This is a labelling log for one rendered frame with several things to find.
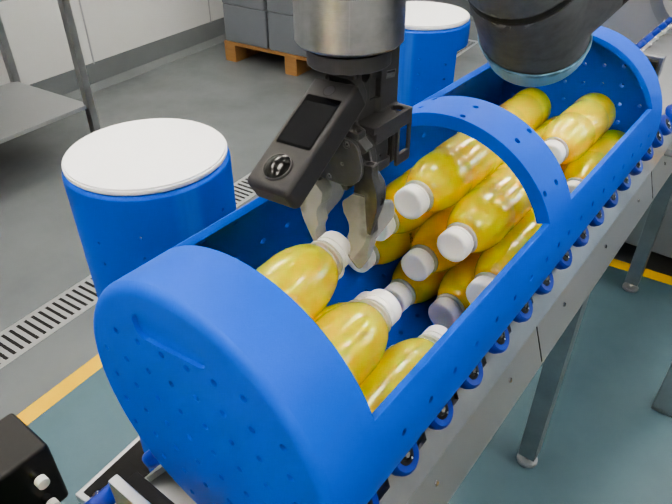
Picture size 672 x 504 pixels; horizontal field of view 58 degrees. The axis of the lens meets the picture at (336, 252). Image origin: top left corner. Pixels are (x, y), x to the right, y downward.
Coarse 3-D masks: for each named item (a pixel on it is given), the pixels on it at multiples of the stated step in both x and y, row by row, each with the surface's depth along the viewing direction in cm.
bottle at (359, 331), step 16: (352, 304) 56; (368, 304) 57; (320, 320) 55; (336, 320) 54; (352, 320) 54; (368, 320) 55; (384, 320) 57; (336, 336) 53; (352, 336) 53; (368, 336) 54; (384, 336) 56; (352, 352) 52; (368, 352) 53; (352, 368) 52; (368, 368) 54
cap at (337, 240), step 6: (324, 234) 60; (330, 234) 60; (336, 234) 60; (324, 240) 59; (330, 240) 59; (336, 240) 59; (342, 240) 59; (336, 246) 59; (342, 246) 59; (348, 246) 59; (342, 252) 59; (348, 252) 59; (342, 258) 59; (348, 258) 60
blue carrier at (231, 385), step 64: (640, 64) 93; (448, 128) 70; (512, 128) 69; (640, 128) 90; (576, 192) 73; (192, 256) 48; (256, 256) 71; (128, 320) 49; (192, 320) 42; (256, 320) 43; (512, 320) 68; (128, 384) 56; (192, 384) 47; (256, 384) 41; (320, 384) 43; (448, 384) 55; (192, 448) 54; (256, 448) 45; (320, 448) 42; (384, 448) 47
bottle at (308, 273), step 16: (320, 240) 59; (272, 256) 56; (288, 256) 55; (304, 256) 55; (320, 256) 56; (336, 256) 58; (272, 272) 54; (288, 272) 54; (304, 272) 54; (320, 272) 55; (336, 272) 57; (288, 288) 53; (304, 288) 53; (320, 288) 55; (304, 304) 53; (320, 304) 55
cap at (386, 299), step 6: (372, 294) 59; (378, 294) 59; (384, 294) 59; (390, 294) 59; (378, 300) 58; (384, 300) 59; (390, 300) 59; (396, 300) 59; (384, 306) 58; (390, 306) 59; (396, 306) 59; (390, 312) 58; (396, 312) 59; (396, 318) 59
